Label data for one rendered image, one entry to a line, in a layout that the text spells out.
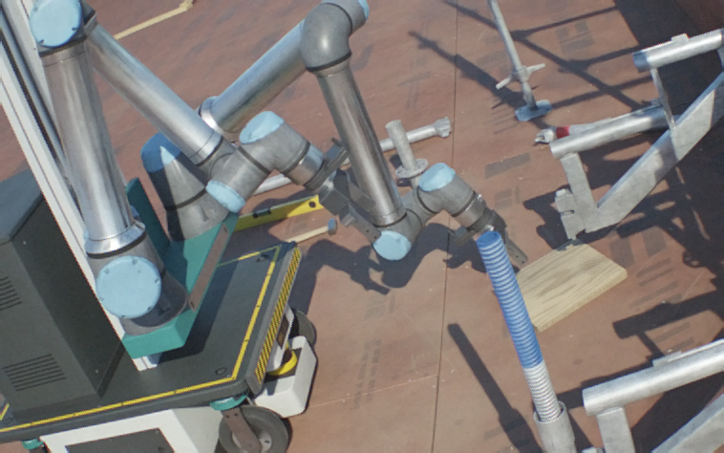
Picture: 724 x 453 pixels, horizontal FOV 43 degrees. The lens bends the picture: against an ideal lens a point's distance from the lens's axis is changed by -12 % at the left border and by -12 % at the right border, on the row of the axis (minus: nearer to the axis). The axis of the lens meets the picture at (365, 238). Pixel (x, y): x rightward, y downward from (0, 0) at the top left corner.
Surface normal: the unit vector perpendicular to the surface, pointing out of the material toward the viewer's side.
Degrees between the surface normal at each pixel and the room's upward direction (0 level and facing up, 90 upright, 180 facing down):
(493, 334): 0
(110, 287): 95
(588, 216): 90
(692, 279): 0
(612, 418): 90
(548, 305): 0
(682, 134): 90
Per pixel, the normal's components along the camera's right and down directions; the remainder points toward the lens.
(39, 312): -0.11, 0.47
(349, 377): -0.37, -0.83
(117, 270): 0.30, 0.40
